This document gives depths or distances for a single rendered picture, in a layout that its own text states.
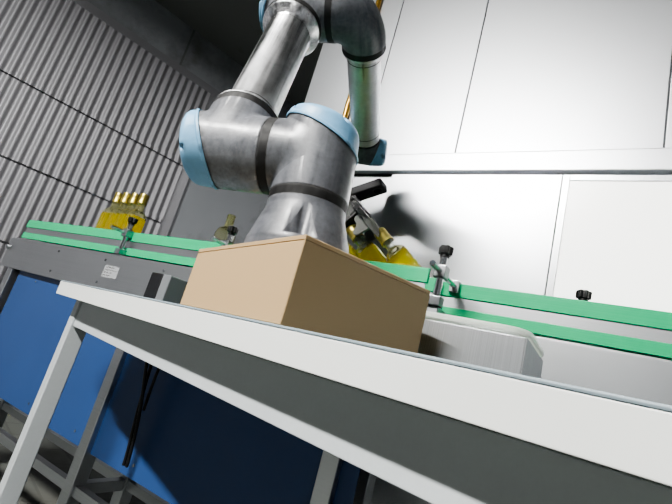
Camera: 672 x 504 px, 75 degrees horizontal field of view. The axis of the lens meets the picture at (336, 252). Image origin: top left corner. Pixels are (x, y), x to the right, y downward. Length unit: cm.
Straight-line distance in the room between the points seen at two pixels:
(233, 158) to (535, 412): 51
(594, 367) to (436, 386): 63
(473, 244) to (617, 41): 67
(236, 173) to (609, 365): 71
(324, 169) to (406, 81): 104
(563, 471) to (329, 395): 21
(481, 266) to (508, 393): 91
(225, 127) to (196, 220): 287
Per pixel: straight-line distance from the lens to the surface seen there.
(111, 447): 141
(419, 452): 37
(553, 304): 97
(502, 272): 117
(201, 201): 356
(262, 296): 49
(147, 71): 355
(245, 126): 66
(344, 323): 51
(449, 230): 124
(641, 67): 145
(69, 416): 159
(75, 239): 188
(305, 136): 63
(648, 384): 93
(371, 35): 99
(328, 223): 58
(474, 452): 35
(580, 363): 93
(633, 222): 120
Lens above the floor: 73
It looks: 14 degrees up
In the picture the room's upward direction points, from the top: 15 degrees clockwise
